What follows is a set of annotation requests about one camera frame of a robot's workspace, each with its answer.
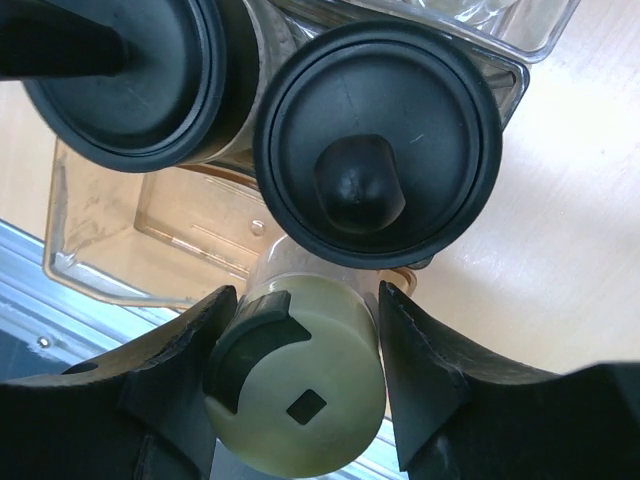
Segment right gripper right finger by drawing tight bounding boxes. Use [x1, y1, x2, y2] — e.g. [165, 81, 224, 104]
[379, 282, 639, 479]

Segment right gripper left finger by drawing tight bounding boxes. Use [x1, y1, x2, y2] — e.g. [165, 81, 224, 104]
[1, 286, 237, 479]

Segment green-lid spice bottle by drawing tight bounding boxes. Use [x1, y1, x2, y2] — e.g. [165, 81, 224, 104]
[203, 236, 386, 478]

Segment black-lid jar white beads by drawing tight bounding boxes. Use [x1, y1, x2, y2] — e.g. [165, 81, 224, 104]
[253, 20, 503, 269]

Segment black-lid jar brown spice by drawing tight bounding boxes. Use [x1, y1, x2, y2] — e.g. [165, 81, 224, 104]
[1, 0, 259, 173]

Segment amber plastic tray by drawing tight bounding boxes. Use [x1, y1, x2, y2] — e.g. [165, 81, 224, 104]
[42, 137, 419, 311]

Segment clear plastic tray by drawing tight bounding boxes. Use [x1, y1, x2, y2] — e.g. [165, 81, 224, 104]
[349, 0, 579, 64]

